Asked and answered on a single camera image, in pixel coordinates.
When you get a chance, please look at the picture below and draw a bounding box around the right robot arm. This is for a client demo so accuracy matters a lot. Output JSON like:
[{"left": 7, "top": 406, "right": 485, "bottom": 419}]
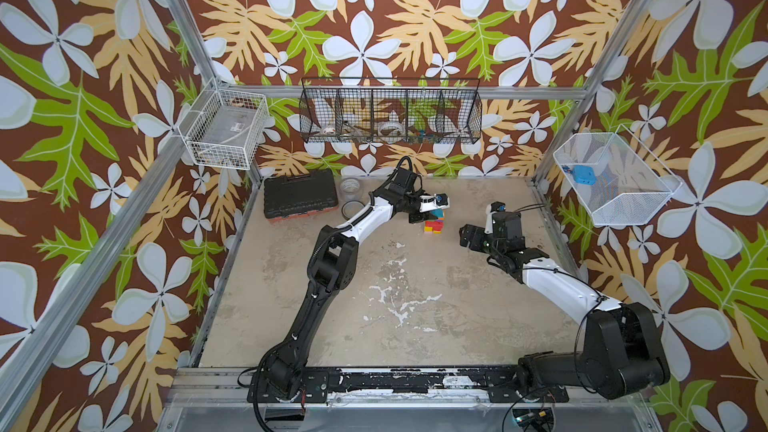
[{"left": 459, "top": 224, "right": 671, "bottom": 399}]

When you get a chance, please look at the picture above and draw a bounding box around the clear plastic cup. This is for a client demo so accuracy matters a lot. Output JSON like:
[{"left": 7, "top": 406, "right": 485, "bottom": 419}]
[{"left": 339, "top": 177, "right": 363, "bottom": 203}]

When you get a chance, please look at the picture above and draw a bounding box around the white wire basket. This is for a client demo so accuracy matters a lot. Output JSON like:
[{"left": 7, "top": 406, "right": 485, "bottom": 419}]
[{"left": 179, "top": 79, "right": 270, "bottom": 171}]

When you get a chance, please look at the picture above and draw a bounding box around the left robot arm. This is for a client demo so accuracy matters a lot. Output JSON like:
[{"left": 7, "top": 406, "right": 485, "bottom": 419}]
[{"left": 249, "top": 157, "right": 426, "bottom": 403}]

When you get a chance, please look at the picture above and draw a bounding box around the red rectangular block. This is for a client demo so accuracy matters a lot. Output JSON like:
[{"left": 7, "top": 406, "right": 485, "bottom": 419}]
[{"left": 425, "top": 220, "right": 444, "bottom": 231}]

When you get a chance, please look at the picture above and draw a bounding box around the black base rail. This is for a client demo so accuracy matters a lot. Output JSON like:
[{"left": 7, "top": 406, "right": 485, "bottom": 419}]
[{"left": 249, "top": 364, "right": 570, "bottom": 406}]

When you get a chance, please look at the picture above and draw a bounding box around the black tool case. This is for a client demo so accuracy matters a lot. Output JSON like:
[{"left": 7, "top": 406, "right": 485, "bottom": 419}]
[{"left": 263, "top": 170, "right": 339, "bottom": 221}]

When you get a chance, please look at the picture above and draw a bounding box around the white mesh basket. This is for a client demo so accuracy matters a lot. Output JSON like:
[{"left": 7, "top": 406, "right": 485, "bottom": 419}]
[{"left": 554, "top": 126, "right": 682, "bottom": 228}]

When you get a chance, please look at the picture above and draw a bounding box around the aluminium frame structure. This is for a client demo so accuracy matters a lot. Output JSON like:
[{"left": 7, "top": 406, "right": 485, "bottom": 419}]
[{"left": 1, "top": 0, "right": 650, "bottom": 431}]

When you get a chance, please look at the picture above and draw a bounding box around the blue object in basket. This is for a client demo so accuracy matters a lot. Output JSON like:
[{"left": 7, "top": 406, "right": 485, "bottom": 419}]
[{"left": 570, "top": 165, "right": 597, "bottom": 186}]

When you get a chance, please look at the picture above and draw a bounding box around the black wire basket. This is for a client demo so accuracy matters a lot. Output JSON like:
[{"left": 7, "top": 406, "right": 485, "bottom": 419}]
[{"left": 298, "top": 77, "right": 483, "bottom": 144}]

